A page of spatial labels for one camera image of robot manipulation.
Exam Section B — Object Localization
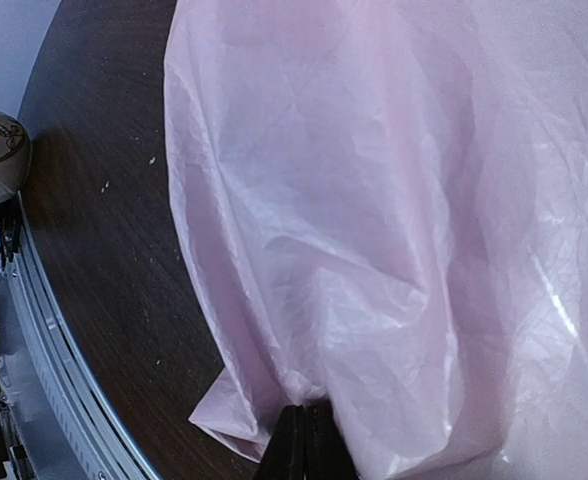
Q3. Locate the plain white round bowl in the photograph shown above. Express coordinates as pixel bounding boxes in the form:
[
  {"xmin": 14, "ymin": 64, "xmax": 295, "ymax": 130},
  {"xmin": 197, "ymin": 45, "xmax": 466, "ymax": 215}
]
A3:
[{"xmin": 0, "ymin": 111, "xmax": 32, "ymax": 204}]

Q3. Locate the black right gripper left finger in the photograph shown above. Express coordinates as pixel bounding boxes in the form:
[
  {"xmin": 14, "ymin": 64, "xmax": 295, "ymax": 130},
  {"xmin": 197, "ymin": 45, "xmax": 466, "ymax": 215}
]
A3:
[{"xmin": 256, "ymin": 405, "xmax": 306, "ymax": 480}]

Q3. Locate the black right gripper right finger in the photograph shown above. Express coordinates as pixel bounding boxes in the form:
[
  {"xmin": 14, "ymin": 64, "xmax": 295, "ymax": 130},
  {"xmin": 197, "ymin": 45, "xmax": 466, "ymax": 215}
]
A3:
[{"xmin": 305, "ymin": 402, "xmax": 358, "ymax": 480}]

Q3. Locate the aluminium front rail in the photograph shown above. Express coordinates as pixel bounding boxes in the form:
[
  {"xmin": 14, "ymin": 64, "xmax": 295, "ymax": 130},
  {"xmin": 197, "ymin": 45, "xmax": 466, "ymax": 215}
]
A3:
[{"xmin": 0, "ymin": 200, "xmax": 159, "ymax": 479}]

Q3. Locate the purple tissue paper sheet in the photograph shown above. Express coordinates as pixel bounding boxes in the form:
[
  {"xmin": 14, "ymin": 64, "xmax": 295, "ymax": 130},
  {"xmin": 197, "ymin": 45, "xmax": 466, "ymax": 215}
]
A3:
[{"xmin": 164, "ymin": 1, "xmax": 588, "ymax": 479}]

